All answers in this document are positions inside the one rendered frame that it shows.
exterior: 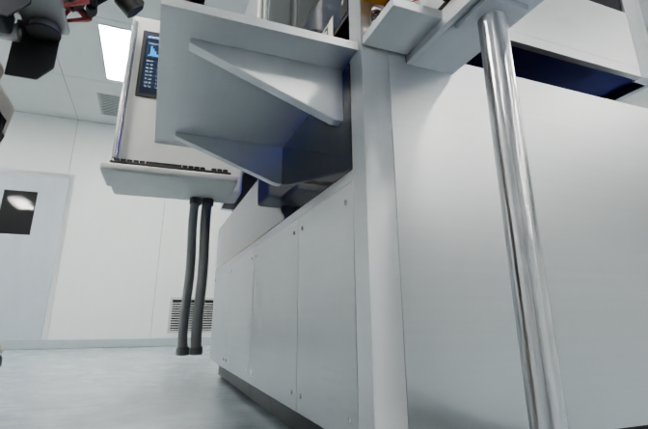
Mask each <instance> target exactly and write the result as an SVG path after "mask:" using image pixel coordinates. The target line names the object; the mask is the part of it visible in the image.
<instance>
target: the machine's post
mask: <svg viewBox="0 0 648 429"><path fill-rule="evenodd" d="M348 5H349V40H351V41H356V42H357V43H358V51H357V52H356V54H355V55H354V56H353V57H352V59H351V60H350V83H351V122H352V161H353V201H354V239H355V279H356V317H357V357H358V396H359V429H408V412H407V394H406V377H405V359H404V341H403V324H402V306H401V288H400V271H399V252H398V235H397V218H396V200H395V182H394V164H393V147H392V112H391V95H390V77H389V59H388V50H385V49H380V48H376V47H372V46H368V45H364V44H363V35H364V34H365V32H366V31H367V30H368V28H369V27H370V26H371V8H372V7H374V6H379V7H380V8H381V11H382V10H383V9H384V8H385V7H384V5H383V6H382V5H378V4H375V3H371V2H368V1H365V0H348Z"/></svg>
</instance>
